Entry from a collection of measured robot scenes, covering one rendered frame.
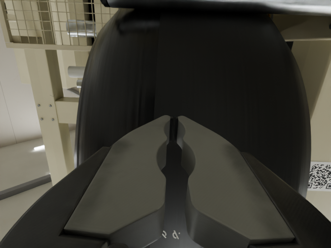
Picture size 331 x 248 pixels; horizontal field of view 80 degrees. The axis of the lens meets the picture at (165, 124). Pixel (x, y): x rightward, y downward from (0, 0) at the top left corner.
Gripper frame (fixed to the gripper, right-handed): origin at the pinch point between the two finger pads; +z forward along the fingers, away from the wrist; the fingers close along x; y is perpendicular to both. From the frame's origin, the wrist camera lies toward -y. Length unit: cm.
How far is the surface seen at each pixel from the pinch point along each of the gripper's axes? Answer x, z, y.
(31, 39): -55, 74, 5
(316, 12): 18.7, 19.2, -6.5
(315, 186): 33.2, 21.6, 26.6
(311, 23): 25.1, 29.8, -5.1
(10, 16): -151, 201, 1
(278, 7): 13.3, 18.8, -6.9
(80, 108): -11.0, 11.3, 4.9
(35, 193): -423, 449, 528
